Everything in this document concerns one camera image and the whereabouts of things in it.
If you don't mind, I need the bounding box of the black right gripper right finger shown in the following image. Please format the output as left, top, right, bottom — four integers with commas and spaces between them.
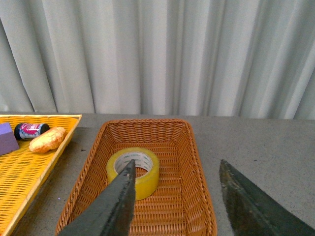
219, 160, 315, 236

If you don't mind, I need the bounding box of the purple cube block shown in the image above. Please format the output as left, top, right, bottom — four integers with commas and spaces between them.
0, 122, 19, 155

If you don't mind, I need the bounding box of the toy bread piece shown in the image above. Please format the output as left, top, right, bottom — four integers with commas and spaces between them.
29, 126, 66, 153

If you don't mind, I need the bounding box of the brown wicker basket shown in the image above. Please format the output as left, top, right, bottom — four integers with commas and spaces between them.
55, 119, 217, 236

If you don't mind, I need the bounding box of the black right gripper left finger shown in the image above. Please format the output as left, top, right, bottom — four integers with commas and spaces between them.
59, 160, 136, 236

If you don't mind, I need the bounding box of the yellow packing tape roll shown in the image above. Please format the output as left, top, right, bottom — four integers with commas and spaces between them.
106, 147, 159, 201

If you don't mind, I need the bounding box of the small pink drink can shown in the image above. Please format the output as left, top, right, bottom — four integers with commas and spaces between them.
14, 123, 50, 140

